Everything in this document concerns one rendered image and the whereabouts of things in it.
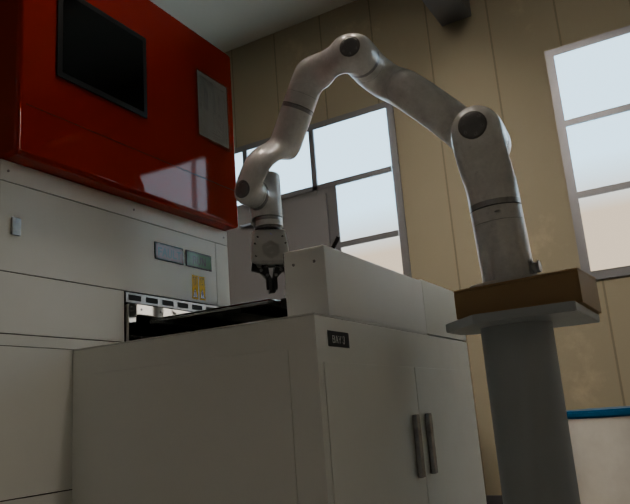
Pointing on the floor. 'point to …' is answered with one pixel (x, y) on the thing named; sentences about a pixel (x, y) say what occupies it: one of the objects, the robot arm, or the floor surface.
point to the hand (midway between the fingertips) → (271, 285)
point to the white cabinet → (277, 418)
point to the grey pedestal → (528, 399)
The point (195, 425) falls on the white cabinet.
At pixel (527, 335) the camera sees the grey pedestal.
